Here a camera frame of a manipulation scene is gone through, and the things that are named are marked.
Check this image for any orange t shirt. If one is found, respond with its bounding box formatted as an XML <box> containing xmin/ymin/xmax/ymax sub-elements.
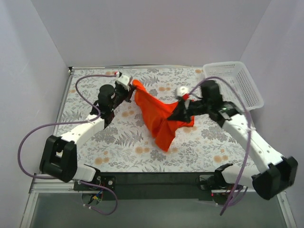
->
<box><xmin>132</xmin><ymin>79</ymin><xmax>194</xmax><ymax>152</ymax></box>

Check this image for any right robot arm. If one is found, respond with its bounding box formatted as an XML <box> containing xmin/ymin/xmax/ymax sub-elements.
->
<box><xmin>168</xmin><ymin>80</ymin><xmax>298</xmax><ymax>200</ymax></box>

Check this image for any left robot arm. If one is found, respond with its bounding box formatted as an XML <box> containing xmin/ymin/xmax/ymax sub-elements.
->
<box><xmin>39</xmin><ymin>83</ymin><xmax>135</xmax><ymax>182</ymax></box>

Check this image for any white plastic basket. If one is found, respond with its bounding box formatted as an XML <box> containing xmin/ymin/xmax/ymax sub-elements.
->
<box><xmin>203</xmin><ymin>61</ymin><xmax>264</xmax><ymax>111</ymax></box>

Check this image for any floral patterned table mat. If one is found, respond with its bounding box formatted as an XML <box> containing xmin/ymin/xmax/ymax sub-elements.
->
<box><xmin>56</xmin><ymin>69</ymin><xmax>257</xmax><ymax>172</ymax></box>

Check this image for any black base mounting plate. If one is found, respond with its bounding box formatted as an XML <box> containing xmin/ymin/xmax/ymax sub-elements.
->
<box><xmin>73</xmin><ymin>171</ymin><xmax>245</xmax><ymax>201</ymax></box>

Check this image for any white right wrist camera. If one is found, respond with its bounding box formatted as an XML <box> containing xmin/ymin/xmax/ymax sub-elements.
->
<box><xmin>175</xmin><ymin>86</ymin><xmax>190</xmax><ymax>101</ymax></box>

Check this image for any aluminium frame rail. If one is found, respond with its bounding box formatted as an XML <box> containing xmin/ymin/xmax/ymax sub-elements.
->
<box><xmin>29</xmin><ymin>172</ymin><xmax>285</xmax><ymax>195</ymax></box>

